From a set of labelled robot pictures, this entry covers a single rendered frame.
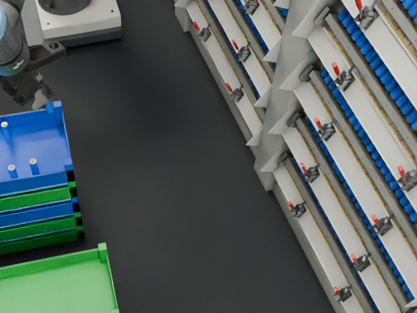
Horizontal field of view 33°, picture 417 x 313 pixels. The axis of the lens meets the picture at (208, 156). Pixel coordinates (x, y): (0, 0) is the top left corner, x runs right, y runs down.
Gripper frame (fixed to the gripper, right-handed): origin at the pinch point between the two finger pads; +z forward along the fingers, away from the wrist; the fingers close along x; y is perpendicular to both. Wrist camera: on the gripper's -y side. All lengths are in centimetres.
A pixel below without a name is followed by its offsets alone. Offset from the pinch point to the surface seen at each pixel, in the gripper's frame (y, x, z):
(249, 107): -45, 22, 44
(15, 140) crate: 13.3, -3.7, 11.1
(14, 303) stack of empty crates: 41, 26, 20
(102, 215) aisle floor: 9.8, 13.5, 45.6
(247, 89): -47, 19, 40
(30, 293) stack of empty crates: 37, 26, 21
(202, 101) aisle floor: -40, 3, 59
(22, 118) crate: 8.0, -6.1, 9.6
